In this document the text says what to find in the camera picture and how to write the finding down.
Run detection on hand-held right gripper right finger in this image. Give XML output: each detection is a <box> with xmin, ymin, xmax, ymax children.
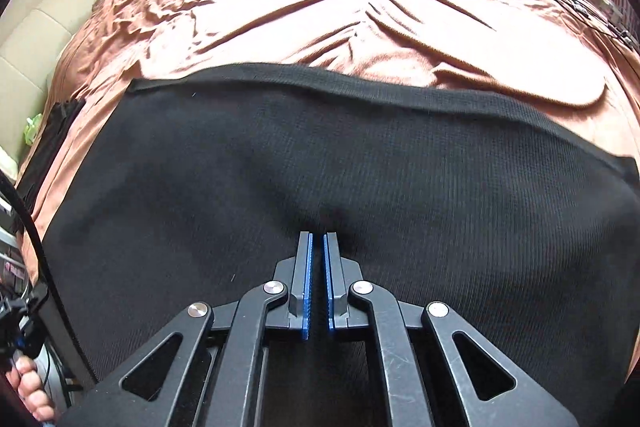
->
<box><xmin>322</xmin><ymin>231</ymin><xmax>581</xmax><ymax>427</ymax></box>

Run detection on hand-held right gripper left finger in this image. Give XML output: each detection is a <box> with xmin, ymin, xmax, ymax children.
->
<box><xmin>72</xmin><ymin>231</ymin><xmax>315</xmax><ymax>427</ymax></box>

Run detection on black t-shirt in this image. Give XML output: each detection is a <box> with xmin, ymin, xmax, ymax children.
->
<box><xmin>37</xmin><ymin>63</ymin><xmax>640</xmax><ymax>427</ymax></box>

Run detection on person's left hand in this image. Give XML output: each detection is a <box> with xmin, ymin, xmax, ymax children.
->
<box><xmin>5</xmin><ymin>354</ymin><xmax>56</xmax><ymax>423</ymax></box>

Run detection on folded black garment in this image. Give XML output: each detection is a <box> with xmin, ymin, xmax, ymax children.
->
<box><xmin>15</xmin><ymin>99</ymin><xmax>86</xmax><ymax>208</ymax></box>

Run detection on green tissue pack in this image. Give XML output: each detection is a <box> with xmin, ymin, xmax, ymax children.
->
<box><xmin>22</xmin><ymin>114</ymin><xmax>44</xmax><ymax>146</ymax></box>

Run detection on brown blanket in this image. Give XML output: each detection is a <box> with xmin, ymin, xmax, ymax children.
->
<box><xmin>15</xmin><ymin>0</ymin><xmax>640</xmax><ymax>218</ymax></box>

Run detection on cream padded headboard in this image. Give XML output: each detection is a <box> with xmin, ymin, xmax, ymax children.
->
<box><xmin>0</xmin><ymin>0</ymin><xmax>226</xmax><ymax>122</ymax></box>

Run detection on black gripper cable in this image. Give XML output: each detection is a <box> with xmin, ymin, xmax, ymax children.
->
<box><xmin>0</xmin><ymin>169</ymin><xmax>101</xmax><ymax>385</ymax></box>

